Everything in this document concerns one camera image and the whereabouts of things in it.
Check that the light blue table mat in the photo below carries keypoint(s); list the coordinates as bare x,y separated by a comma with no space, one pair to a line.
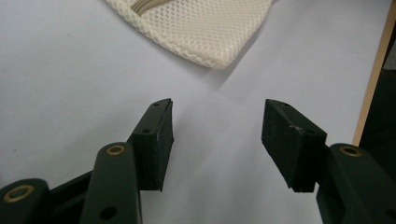
62,77

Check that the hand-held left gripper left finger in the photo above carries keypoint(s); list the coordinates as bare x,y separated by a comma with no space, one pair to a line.
154,149

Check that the white mesh laundry bag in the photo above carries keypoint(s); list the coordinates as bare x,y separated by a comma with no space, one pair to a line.
202,31

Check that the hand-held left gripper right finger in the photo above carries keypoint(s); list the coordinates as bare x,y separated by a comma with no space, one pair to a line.
289,146

